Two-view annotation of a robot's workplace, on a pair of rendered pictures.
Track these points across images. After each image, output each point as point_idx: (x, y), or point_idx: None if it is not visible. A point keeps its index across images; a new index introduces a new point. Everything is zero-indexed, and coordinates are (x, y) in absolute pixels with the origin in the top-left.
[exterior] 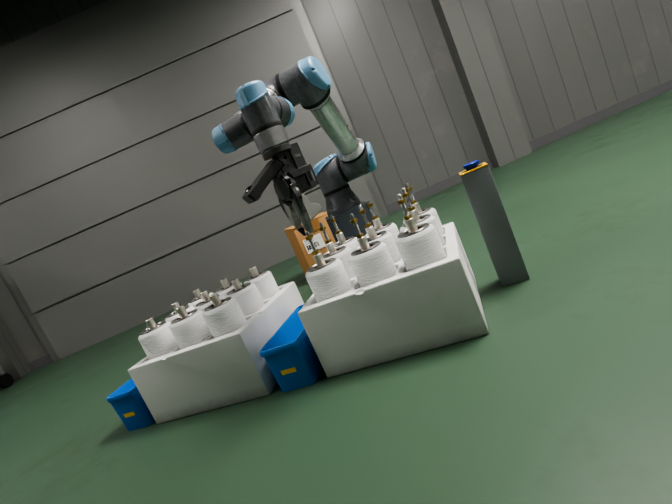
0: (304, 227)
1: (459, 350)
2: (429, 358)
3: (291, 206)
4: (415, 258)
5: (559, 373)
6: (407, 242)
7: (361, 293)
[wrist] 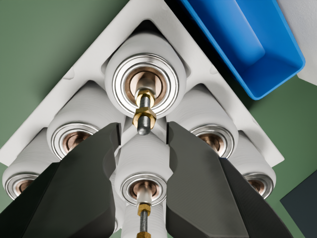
0: (108, 125)
1: (43, 87)
2: (59, 68)
3: (165, 213)
4: (27, 147)
5: None
6: (14, 163)
7: (68, 73)
